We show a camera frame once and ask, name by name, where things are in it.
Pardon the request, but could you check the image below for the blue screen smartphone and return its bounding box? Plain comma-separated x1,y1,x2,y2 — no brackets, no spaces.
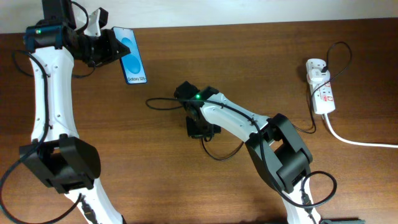
113,27,147,85

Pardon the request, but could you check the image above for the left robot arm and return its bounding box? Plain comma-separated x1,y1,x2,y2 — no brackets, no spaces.
19,0,130,223

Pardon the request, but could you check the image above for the white power strip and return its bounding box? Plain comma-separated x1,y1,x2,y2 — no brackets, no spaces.
305,58,335,114

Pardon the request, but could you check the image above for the white power strip cord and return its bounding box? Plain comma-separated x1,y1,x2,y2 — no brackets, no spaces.
322,113,398,149

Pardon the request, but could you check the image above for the black phone charger cable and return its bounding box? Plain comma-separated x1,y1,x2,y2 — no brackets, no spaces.
200,41,353,162

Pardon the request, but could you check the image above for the white charger adapter plug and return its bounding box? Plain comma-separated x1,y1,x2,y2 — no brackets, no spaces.
307,68,330,85

